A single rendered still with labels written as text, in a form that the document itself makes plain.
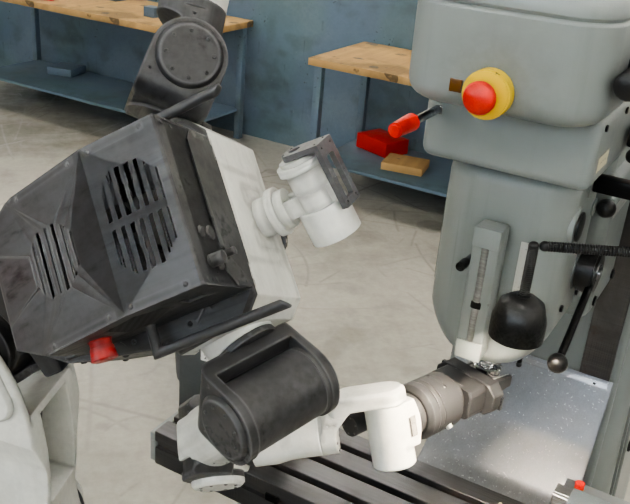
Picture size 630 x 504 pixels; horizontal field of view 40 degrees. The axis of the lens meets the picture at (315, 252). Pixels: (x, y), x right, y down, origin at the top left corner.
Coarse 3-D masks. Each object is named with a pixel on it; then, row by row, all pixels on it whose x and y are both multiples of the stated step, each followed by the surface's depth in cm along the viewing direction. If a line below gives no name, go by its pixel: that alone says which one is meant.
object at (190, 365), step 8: (200, 352) 169; (184, 360) 172; (192, 360) 171; (200, 360) 170; (208, 360) 169; (184, 368) 172; (192, 368) 171; (200, 368) 171; (184, 376) 173; (192, 376) 172; (200, 376) 171; (184, 384) 174; (192, 384) 173; (184, 392) 175; (192, 392) 174; (184, 400) 175
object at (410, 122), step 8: (424, 112) 115; (432, 112) 117; (440, 112) 119; (400, 120) 109; (408, 120) 110; (416, 120) 111; (424, 120) 115; (392, 128) 108; (400, 128) 108; (408, 128) 109; (416, 128) 112; (392, 136) 109; (400, 136) 109
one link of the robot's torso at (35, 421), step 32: (0, 384) 115; (32, 384) 129; (64, 384) 129; (0, 416) 117; (32, 416) 120; (64, 416) 132; (0, 448) 122; (32, 448) 120; (64, 448) 134; (0, 480) 126; (32, 480) 125; (64, 480) 133
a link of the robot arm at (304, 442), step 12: (312, 420) 129; (300, 432) 128; (312, 432) 128; (276, 444) 128; (288, 444) 128; (300, 444) 128; (312, 444) 128; (264, 456) 128; (276, 456) 128; (288, 456) 129; (300, 456) 129; (312, 456) 129; (240, 468) 126
